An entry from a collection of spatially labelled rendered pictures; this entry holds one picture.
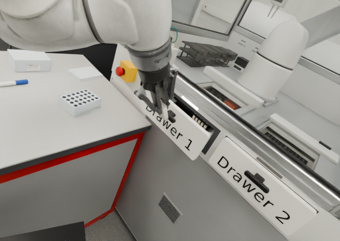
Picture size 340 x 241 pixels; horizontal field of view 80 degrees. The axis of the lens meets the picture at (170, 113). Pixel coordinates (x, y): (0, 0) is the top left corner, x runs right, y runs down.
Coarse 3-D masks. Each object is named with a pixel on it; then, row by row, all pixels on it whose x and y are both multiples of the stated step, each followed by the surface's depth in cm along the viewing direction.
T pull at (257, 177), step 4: (244, 172) 56; (248, 172) 55; (248, 176) 55; (252, 176) 55; (256, 176) 55; (260, 176) 56; (252, 180) 54; (256, 180) 54; (260, 180) 54; (264, 180) 55; (256, 184) 54; (260, 184) 53; (264, 184) 54; (260, 188) 53; (264, 188) 53; (268, 188) 53
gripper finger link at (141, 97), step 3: (135, 90) 49; (135, 93) 49; (138, 96) 48; (141, 96) 48; (144, 96) 49; (141, 99) 49; (144, 99) 50; (147, 99) 50; (144, 102) 54; (147, 102) 51; (150, 102) 52; (147, 105) 54; (150, 105) 53; (153, 105) 54; (150, 108) 54; (153, 108) 55; (153, 111) 56
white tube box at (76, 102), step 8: (64, 96) 71; (72, 96) 73; (80, 96) 76; (88, 96) 77; (96, 96) 78; (64, 104) 70; (72, 104) 69; (80, 104) 72; (88, 104) 73; (96, 104) 77; (72, 112) 69; (80, 112) 72
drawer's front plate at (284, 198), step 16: (224, 144) 62; (208, 160) 68; (224, 160) 63; (240, 160) 60; (224, 176) 64; (272, 176) 55; (256, 192) 58; (272, 192) 55; (288, 192) 52; (272, 208) 56; (288, 208) 53; (304, 208) 50; (288, 224) 54; (304, 224) 51
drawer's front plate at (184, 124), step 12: (144, 108) 76; (168, 108) 68; (156, 120) 73; (168, 120) 69; (180, 120) 66; (192, 120) 63; (168, 132) 70; (180, 132) 66; (192, 132) 63; (204, 132) 60; (180, 144) 67; (192, 144) 64; (204, 144) 62; (192, 156) 65
